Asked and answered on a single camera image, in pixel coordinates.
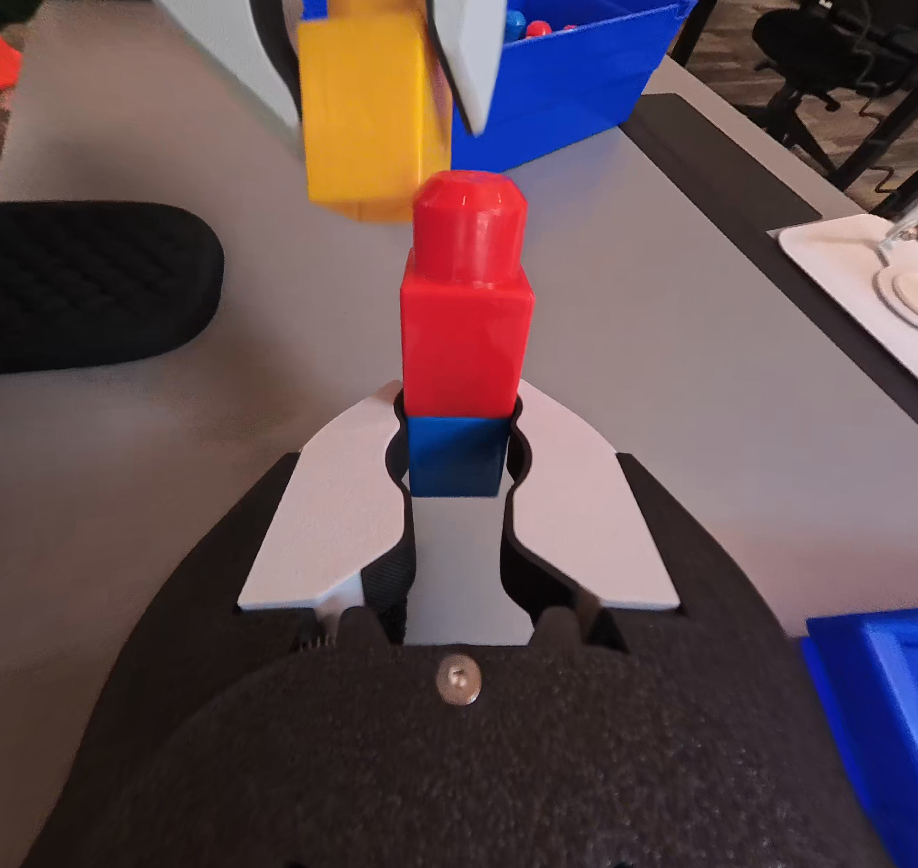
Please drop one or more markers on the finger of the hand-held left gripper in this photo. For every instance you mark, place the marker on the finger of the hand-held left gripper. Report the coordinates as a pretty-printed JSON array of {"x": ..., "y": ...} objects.
[
  {"x": 208, "y": 7},
  {"x": 470, "y": 21}
]

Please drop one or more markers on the blue plastic bin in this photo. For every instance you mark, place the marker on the blue plastic bin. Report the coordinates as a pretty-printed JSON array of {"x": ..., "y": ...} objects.
[
  {"x": 574, "y": 86},
  {"x": 868, "y": 724}
]

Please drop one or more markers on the pile of mega blocks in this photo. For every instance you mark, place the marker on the pile of mega blocks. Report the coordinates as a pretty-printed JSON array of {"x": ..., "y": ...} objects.
[{"x": 534, "y": 25}]

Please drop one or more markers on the blue mega block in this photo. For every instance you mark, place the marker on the blue mega block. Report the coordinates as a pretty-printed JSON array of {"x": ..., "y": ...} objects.
[{"x": 455, "y": 455}]

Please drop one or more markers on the black textured pad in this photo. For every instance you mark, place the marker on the black textured pad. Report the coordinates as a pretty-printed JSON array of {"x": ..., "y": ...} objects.
[{"x": 93, "y": 280}]

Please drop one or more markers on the black office chair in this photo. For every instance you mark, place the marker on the black office chair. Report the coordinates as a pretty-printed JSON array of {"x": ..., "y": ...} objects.
[{"x": 803, "y": 43}]

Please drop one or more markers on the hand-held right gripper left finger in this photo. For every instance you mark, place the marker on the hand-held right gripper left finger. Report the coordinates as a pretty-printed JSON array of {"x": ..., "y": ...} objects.
[{"x": 323, "y": 524}]

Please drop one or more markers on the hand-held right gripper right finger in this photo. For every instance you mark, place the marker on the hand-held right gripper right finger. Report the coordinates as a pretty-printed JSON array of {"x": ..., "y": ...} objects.
[{"x": 595, "y": 524}]

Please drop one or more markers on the red mega block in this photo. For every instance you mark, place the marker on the red mega block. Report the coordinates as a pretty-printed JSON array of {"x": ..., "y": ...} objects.
[{"x": 462, "y": 323}]

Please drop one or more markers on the yellow mega block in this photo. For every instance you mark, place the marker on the yellow mega block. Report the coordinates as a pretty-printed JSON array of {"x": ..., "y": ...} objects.
[{"x": 358, "y": 107}]

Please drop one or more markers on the orange traffic cone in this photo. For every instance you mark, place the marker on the orange traffic cone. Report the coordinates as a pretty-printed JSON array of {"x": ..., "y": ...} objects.
[{"x": 8, "y": 64}]

